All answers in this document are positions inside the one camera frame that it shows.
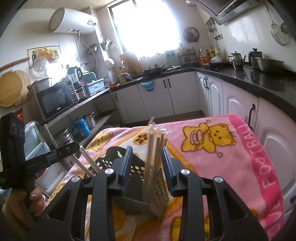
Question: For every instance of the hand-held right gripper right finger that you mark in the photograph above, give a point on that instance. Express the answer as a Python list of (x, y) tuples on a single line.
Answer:
[(167, 166)]

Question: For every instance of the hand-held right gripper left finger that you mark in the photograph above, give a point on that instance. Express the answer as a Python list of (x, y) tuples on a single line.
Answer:
[(126, 164)]

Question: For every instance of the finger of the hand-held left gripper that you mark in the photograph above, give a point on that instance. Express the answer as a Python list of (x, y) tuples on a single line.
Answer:
[(64, 149)]

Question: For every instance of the wooden chopstick pair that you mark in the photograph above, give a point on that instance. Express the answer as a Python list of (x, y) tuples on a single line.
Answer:
[(90, 163), (149, 166), (160, 162)]

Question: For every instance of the black plastic chopstick basket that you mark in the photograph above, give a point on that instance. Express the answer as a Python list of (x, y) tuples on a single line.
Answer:
[(138, 171)]

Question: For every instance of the pile of chopsticks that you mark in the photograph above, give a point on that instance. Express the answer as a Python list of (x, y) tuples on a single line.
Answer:
[(130, 229)]

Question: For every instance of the person's left forearm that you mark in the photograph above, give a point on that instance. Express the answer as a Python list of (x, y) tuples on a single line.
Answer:
[(8, 210)]

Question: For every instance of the hanging kitchen utensils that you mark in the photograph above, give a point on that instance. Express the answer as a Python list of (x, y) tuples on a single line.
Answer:
[(211, 25)]

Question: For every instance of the person's left hand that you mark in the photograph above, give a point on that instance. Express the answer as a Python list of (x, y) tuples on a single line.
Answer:
[(34, 201)]

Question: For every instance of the stacked metal pots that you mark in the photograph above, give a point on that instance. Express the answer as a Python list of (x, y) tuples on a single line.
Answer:
[(64, 136)]

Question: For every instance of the plastic drawer tower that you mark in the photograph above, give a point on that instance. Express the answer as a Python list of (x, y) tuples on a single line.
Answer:
[(39, 148)]

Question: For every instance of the blue tin can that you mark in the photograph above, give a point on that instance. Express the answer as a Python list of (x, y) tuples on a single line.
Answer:
[(82, 128)]

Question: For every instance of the red bucket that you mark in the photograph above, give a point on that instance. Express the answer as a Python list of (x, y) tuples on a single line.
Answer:
[(20, 117)]

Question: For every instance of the small metal pot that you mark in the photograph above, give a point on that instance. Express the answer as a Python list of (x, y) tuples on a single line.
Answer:
[(89, 120)]

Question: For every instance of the pink printed blanket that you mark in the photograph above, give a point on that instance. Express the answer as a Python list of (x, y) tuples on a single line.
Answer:
[(208, 162)]

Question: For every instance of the black microwave oven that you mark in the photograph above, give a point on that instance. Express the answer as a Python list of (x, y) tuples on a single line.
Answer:
[(55, 100)]

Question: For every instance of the round bamboo sieve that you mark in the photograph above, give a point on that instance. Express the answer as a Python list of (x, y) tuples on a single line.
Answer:
[(11, 89)]

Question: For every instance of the metal kitchen shelf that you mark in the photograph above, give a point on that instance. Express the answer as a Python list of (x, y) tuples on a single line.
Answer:
[(99, 99)]

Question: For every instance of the cardboard box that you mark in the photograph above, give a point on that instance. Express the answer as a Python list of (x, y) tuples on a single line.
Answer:
[(38, 85)]

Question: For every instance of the grey plastic container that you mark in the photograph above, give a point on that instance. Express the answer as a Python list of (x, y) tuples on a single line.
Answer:
[(93, 87)]

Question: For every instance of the blender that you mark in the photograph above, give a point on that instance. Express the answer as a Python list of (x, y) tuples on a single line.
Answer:
[(75, 76)]

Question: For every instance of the blue hanging bin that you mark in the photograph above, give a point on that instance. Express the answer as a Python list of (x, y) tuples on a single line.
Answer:
[(148, 85)]

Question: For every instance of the wooden rolling pin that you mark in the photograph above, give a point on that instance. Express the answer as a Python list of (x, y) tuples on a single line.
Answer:
[(13, 63)]

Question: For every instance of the white plastic dish cover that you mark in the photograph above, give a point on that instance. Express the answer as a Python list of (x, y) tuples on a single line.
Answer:
[(40, 67)]

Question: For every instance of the white lower cabinets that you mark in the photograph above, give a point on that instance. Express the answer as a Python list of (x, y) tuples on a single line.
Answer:
[(233, 102)]

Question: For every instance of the white jug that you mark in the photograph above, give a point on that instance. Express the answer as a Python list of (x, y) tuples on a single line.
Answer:
[(110, 64)]

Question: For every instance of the black frying pan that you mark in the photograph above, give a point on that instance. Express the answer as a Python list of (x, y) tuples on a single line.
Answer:
[(152, 69)]

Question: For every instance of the wooden cutting board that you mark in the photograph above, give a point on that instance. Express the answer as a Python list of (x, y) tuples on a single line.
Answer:
[(130, 62)]

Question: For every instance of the spice rack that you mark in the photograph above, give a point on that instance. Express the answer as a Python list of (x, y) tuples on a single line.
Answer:
[(172, 58)]

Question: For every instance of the condiment bottles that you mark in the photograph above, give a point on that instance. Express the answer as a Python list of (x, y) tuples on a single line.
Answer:
[(207, 56)]

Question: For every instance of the black kitchen countertop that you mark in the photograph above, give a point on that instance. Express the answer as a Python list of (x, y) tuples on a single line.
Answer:
[(254, 81)]

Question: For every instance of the white water heater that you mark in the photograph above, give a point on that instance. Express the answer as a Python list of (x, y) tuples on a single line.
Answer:
[(69, 22)]

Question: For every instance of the metal kettle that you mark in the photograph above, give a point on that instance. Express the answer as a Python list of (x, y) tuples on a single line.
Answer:
[(237, 60)]

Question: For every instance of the kitchen window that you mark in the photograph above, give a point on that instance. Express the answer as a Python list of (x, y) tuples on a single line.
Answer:
[(145, 25)]

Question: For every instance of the metal basin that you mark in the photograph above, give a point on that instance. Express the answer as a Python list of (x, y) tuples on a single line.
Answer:
[(268, 64)]

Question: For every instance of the dark lidded pot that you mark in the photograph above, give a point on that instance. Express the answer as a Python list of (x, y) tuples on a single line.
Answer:
[(255, 53)]

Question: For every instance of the black range hood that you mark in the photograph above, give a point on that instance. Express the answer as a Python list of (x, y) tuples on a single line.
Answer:
[(231, 9)]

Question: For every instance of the fruit wall poster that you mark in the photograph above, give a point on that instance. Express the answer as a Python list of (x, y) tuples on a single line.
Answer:
[(45, 54)]

